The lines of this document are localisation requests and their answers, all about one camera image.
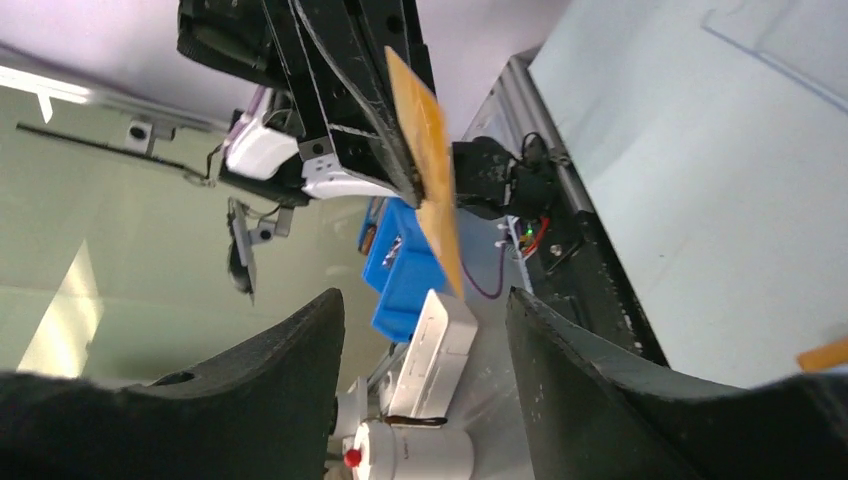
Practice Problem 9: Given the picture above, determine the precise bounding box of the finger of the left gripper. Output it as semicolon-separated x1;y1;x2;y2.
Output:
290;1;435;207

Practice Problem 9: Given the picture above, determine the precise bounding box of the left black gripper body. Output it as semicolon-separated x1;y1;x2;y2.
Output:
177;0;311;140

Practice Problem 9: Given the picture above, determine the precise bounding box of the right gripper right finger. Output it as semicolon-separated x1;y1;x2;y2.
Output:
506;288;847;479

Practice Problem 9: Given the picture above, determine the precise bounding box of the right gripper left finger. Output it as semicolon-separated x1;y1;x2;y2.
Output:
1;288;345;479

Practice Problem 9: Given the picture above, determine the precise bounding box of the orange card holder wallet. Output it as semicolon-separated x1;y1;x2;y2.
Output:
797;337;848;372

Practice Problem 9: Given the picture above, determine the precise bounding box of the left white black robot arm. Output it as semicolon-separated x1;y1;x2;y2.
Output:
177;1;433;208

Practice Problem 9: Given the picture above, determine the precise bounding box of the white cylinder red button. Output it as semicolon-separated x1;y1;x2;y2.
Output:
327;377;478;480

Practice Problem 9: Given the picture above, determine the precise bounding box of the white rectangular box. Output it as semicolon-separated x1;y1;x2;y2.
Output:
387;290;478;419

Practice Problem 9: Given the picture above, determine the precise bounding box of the blue plastic bin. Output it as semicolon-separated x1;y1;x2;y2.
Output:
362;198;447;343

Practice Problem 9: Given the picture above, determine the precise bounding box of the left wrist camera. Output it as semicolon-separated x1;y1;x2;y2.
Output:
224;114;299;180

